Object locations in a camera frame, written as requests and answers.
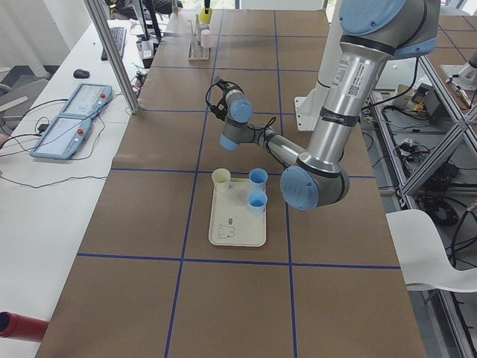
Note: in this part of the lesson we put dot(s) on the pale green cup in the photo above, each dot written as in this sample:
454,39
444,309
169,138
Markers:
221,179

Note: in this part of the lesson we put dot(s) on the upper teach pendant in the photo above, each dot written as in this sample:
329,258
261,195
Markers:
87,100

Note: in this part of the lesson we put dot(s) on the light blue cup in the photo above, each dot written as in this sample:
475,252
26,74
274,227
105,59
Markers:
256,202
258,178

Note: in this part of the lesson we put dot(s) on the black computer mouse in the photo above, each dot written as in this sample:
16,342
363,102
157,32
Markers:
81,74

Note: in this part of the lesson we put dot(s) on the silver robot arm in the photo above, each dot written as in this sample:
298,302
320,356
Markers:
374,32

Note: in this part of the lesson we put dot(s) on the red cylinder tube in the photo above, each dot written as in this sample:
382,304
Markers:
20,327

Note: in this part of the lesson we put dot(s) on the lower teach pendant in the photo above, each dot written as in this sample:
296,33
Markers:
62,138

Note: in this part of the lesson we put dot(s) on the teach pendant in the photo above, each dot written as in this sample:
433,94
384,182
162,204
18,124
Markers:
87,100
62,138

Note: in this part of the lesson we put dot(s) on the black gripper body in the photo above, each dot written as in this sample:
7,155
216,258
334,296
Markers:
222,100

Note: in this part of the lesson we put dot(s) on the white wire cup rack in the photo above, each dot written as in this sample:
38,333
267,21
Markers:
196,52

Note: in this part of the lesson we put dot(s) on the yellow plastic cup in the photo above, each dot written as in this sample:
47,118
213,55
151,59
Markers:
205,15

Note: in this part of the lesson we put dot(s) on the black keyboard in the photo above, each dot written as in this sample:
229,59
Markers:
119,36

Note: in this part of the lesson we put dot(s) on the aluminium frame post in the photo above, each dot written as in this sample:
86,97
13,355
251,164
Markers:
99,20

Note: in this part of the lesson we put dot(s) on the cream plastic tray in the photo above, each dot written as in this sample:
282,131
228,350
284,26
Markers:
231,221

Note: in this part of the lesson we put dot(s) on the pink plastic cup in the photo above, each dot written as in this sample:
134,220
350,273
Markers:
206,39

